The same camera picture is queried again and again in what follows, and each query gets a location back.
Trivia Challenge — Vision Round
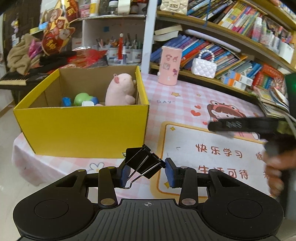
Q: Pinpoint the pink checkered tablecloth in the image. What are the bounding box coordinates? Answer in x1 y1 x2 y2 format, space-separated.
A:
12 75 263 186

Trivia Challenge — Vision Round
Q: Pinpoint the beige crumpled cloth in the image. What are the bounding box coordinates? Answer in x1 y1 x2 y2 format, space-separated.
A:
7 34 42 75

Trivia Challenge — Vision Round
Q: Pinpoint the cream quilted handbag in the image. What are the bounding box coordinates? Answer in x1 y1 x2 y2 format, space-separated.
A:
160 0 188 14

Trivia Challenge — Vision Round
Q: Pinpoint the person's right hand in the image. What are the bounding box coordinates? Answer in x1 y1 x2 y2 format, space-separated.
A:
263 149 295 197

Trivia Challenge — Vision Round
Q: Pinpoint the yellow cardboard box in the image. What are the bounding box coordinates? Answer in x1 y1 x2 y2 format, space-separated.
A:
14 65 149 158

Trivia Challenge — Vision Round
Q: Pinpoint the red foil bag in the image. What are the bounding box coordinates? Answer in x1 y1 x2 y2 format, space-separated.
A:
67 48 108 69

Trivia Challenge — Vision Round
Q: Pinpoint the black electric keyboard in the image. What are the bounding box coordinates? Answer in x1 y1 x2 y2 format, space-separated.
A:
0 72 49 86

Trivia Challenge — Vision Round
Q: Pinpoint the white cubby shelf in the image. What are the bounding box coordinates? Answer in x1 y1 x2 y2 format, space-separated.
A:
71 14 149 68

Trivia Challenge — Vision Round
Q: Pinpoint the pink plush pig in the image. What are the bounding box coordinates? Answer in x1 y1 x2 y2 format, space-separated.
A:
105 73 137 106

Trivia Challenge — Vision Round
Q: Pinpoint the green frog toy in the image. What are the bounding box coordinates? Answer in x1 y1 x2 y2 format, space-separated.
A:
73 92 99 106

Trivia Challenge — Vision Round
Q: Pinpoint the black binder clip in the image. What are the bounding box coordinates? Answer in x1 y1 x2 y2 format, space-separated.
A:
121 145 166 190

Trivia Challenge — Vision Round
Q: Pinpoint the white cartoon desk mat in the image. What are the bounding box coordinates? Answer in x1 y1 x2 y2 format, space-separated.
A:
157 121 269 194

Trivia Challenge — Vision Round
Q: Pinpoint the pink cylindrical holder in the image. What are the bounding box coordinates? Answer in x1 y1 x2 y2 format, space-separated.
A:
158 46 182 86

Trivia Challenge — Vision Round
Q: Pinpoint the wooden bookshelf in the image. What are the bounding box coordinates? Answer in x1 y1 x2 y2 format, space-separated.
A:
140 0 296 98

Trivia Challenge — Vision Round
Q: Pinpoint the white squishy block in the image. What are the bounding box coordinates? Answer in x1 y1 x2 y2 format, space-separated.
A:
81 101 95 106

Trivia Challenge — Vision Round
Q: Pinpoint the blue plastic packet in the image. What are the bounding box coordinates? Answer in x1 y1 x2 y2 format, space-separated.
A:
61 97 72 107

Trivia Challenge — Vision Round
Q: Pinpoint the white quilted mini handbag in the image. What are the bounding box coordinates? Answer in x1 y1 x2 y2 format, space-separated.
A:
191 50 217 79

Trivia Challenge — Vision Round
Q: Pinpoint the stack of magazines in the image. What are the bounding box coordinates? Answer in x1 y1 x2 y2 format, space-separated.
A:
254 87 290 118

